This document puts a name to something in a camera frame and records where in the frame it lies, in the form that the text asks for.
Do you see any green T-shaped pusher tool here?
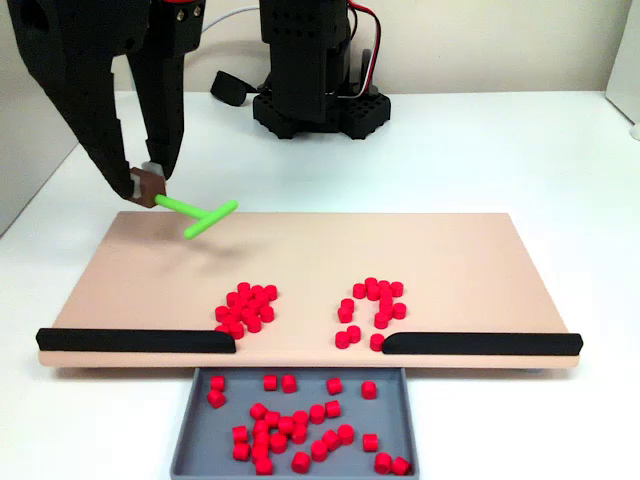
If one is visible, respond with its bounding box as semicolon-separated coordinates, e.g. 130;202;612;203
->
128;160;240;240

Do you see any beige rectangular board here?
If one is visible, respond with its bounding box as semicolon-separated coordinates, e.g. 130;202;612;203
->
37;211;584;374

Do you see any grey plastic tray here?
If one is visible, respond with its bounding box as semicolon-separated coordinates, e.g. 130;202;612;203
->
169;366;420;477

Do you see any white box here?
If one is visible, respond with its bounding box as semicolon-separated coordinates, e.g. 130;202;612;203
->
606;0;640;126

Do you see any thin white cable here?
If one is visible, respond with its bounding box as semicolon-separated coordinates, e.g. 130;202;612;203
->
199;5;262;36

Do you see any red white black servo cable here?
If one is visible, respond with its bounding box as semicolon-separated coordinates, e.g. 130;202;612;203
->
347;0;384;101

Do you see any black edge rail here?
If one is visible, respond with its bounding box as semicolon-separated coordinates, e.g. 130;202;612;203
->
35;327;237;355
382;331;584;357

